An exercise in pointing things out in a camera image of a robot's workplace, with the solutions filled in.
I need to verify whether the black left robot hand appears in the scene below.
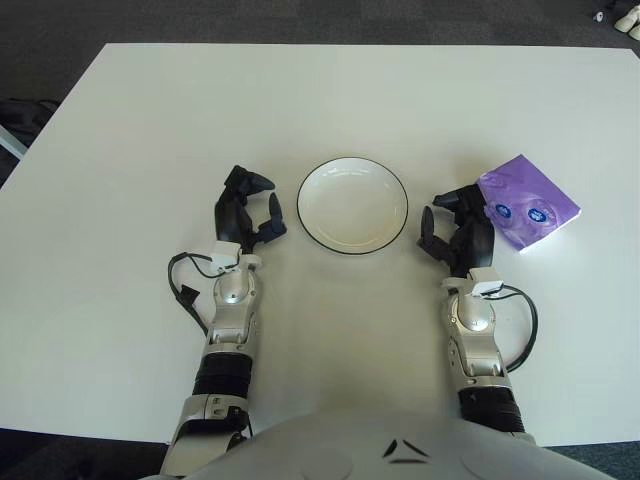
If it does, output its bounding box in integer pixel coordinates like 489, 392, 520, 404
213, 163, 289, 251

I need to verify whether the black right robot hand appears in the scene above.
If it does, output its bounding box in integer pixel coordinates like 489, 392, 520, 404
415, 182, 497, 277

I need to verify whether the purple tissue paper pack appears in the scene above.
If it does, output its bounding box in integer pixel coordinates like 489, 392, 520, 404
477, 154, 584, 256

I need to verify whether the white plate black rim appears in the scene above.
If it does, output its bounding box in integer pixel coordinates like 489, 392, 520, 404
296, 157, 410, 256

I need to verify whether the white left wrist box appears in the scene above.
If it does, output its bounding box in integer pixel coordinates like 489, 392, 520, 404
209, 240, 241, 274

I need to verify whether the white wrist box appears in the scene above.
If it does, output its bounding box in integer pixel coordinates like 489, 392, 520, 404
209, 240, 241, 274
469, 267, 504, 299

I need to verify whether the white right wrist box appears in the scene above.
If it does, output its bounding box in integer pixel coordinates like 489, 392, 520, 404
469, 267, 504, 299

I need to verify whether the grey white furniture edge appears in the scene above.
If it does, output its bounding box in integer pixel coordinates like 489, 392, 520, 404
0, 123, 27, 162

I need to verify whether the black bag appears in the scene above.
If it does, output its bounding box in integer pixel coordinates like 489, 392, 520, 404
0, 98, 61, 176

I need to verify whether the grey robot torso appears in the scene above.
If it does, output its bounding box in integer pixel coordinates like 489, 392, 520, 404
187, 405, 609, 480

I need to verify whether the white shoe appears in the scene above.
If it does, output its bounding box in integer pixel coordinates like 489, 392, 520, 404
613, 7, 640, 35

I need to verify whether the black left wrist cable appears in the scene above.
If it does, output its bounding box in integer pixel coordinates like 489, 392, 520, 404
168, 253, 211, 336

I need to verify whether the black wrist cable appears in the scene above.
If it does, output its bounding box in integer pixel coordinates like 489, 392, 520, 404
499, 284, 540, 374
168, 253, 211, 336

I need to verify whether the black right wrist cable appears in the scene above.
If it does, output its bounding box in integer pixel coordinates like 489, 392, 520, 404
499, 284, 540, 374

